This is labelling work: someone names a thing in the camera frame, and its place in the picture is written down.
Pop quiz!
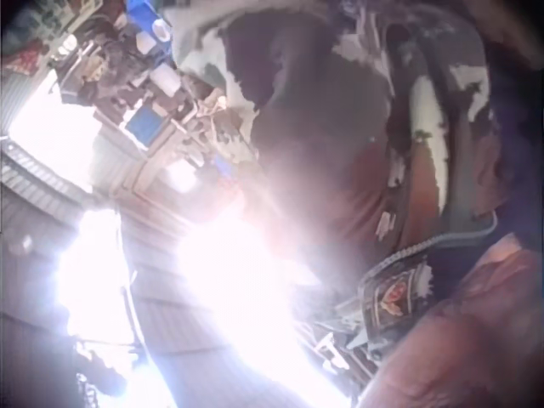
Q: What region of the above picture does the blue box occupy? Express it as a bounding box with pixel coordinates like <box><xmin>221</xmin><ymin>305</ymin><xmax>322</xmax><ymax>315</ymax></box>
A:
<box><xmin>125</xmin><ymin>105</ymin><xmax>167</xmax><ymax>139</ymax></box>

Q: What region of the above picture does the blue plastic container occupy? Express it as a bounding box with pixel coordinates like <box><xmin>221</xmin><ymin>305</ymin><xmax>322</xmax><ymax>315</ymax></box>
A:
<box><xmin>125</xmin><ymin>0</ymin><xmax>173</xmax><ymax>43</ymax></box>

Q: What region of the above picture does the cluttered shelf of goods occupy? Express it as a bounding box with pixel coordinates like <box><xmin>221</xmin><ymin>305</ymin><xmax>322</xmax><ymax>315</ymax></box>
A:
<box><xmin>46</xmin><ymin>0</ymin><xmax>264</xmax><ymax>179</ymax></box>

